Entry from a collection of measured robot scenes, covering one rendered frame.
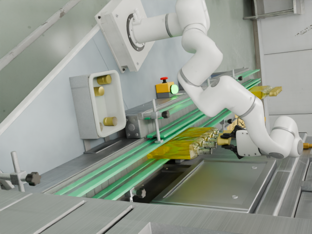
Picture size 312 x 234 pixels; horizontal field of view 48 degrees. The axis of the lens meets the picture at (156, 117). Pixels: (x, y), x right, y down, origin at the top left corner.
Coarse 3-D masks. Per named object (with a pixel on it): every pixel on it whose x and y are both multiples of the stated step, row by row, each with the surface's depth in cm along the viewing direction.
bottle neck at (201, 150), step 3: (198, 147) 132; (201, 147) 131; (204, 147) 131; (207, 147) 130; (210, 147) 130; (198, 150) 131; (201, 150) 130; (204, 150) 130; (207, 150) 129; (210, 150) 131; (198, 153) 131; (201, 153) 131; (204, 153) 130; (207, 153) 130; (210, 153) 129
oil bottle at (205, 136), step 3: (177, 135) 147; (180, 135) 147; (183, 135) 146; (186, 135) 145; (189, 135) 144; (192, 135) 144; (195, 135) 143; (198, 135) 142; (201, 135) 142; (204, 135) 142; (207, 135) 142; (204, 138) 140; (207, 138) 141
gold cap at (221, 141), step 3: (219, 138) 139; (222, 138) 138; (225, 138) 138; (228, 138) 138; (219, 141) 138; (222, 141) 138; (225, 141) 137; (228, 141) 137; (219, 144) 139; (222, 144) 138; (225, 144) 138; (228, 144) 137
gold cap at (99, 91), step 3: (93, 87) 128; (96, 87) 127; (99, 87) 126; (102, 87) 128; (96, 90) 126; (99, 90) 126; (102, 90) 128; (96, 93) 127; (99, 93) 126; (102, 93) 127
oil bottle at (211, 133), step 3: (183, 132) 151; (186, 132) 151; (189, 132) 150; (192, 132) 149; (195, 132) 148; (198, 132) 148; (201, 132) 147; (204, 132) 146; (207, 132) 146; (210, 132) 146; (213, 132) 148; (210, 135) 146
